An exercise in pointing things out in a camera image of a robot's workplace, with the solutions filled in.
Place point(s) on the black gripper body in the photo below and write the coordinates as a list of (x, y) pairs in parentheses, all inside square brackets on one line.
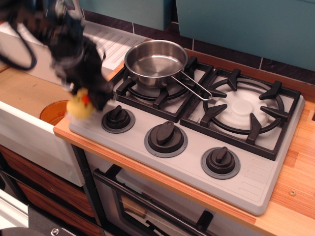
[(79, 65)]

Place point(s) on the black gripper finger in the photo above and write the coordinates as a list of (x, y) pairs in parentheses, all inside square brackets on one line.
[(100, 94)]

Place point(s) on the yellow stuffed duck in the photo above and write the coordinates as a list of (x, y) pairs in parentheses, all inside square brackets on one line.
[(80, 106)]

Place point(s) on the stainless steel pan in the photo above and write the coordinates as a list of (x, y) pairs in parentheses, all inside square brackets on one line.
[(156, 64)]

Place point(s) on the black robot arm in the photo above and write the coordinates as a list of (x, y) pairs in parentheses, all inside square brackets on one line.
[(49, 21)]

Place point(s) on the black left stove knob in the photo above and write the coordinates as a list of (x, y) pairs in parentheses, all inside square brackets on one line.
[(118, 120)]

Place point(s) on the black stove knob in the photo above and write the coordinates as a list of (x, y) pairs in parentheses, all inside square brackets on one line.
[(118, 120), (220, 163), (166, 140)]

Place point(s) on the black middle stove knob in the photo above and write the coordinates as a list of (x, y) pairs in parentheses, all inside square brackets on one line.
[(166, 140)]

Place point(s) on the black right stove knob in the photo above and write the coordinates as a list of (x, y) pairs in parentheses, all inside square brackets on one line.
[(220, 163)]

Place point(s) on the grey toy stove top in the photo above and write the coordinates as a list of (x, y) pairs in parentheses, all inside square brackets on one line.
[(250, 189)]

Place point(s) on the orange plastic bowl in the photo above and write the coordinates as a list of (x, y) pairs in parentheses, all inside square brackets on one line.
[(54, 112)]

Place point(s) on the black left burner grate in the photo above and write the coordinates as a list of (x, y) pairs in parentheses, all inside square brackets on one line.
[(170, 102)]

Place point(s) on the black burner grate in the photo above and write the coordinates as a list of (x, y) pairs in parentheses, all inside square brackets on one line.
[(170, 102), (255, 116)]

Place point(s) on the white toy sink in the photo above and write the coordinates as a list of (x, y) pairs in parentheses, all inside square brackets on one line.
[(23, 96)]

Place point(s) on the wooden drawer front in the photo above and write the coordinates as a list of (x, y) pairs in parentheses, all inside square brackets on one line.
[(55, 197)]

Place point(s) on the toy oven door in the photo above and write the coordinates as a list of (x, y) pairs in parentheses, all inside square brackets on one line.
[(146, 209)]

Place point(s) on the black right burner grate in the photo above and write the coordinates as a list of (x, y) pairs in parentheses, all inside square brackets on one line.
[(255, 116)]

